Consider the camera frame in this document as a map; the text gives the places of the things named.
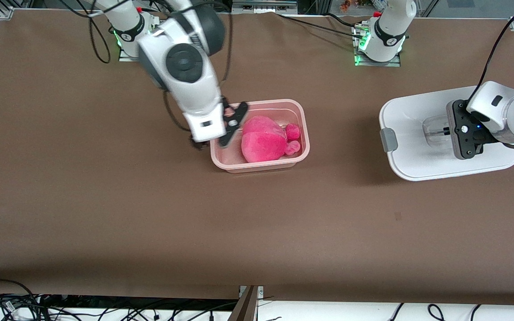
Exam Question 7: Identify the white box lid grey clips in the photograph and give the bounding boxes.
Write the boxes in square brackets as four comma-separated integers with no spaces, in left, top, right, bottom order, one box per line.
[379,86,514,182]

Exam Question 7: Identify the pink plush toy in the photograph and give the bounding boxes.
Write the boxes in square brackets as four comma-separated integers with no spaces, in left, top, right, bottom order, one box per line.
[241,115,302,164]

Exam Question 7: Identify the pink plastic box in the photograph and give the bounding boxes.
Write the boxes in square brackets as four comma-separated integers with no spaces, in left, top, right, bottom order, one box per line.
[210,99,311,174]

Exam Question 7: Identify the brown paper table cover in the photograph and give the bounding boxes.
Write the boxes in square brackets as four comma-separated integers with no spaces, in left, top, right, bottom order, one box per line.
[0,11,514,306]

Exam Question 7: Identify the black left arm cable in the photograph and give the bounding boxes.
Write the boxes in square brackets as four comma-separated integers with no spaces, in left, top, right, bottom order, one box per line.
[467,0,514,148]

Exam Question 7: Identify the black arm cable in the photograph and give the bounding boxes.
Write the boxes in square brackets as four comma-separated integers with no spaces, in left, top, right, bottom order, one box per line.
[61,0,233,134]
[467,0,514,148]

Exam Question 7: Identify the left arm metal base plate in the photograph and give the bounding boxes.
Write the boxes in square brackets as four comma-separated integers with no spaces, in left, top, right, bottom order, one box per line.
[354,25,402,67]

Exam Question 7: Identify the aluminium frame rail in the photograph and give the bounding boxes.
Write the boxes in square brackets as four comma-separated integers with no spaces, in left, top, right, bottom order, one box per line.
[232,0,298,14]

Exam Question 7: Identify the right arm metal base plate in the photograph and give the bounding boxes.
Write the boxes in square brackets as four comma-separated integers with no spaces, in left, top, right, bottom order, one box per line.
[119,20,169,62]

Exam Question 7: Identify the long black table cable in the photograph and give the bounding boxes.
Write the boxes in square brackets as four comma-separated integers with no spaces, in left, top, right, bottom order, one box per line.
[276,12,367,38]

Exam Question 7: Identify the short black table cable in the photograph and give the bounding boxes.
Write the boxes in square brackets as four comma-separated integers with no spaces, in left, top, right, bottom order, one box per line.
[324,12,362,28]

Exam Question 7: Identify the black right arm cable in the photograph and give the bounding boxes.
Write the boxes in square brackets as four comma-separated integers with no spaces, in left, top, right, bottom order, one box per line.
[61,0,233,134]

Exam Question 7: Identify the metal bracket with brown beam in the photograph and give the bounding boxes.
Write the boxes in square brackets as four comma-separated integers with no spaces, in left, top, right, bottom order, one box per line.
[229,285,264,321]

